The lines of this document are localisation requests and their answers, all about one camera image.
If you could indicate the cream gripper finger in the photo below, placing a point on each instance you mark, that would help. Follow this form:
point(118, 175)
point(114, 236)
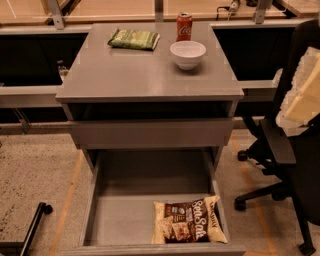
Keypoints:
point(302, 102)

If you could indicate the brown sea salt chip bag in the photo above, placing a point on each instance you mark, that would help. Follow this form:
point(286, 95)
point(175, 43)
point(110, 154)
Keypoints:
point(187, 222)

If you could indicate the grey drawer cabinet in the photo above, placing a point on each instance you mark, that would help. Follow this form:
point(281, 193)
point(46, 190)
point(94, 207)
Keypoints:
point(114, 84)

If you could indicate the green chip bag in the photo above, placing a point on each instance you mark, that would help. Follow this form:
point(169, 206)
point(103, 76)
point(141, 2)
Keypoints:
point(134, 39)

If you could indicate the open grey middle drawer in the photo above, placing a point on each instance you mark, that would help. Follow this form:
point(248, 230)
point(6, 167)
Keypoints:
point(119, 219)

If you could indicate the closed grey top drawer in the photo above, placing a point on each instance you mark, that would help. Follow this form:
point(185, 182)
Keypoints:
point(138, 134)

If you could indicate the black office chair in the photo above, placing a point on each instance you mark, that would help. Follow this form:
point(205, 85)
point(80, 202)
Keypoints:
point(295, 160)

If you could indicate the white ceramic bowl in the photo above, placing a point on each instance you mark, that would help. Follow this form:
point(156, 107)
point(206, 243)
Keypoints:
point(187, 54)

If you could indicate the red coca-cola can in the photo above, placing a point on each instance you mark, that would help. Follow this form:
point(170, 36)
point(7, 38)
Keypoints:
point(184, 26)

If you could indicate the black metal stand base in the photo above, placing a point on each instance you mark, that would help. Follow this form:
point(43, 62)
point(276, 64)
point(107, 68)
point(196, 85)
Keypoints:
point(22, 248)

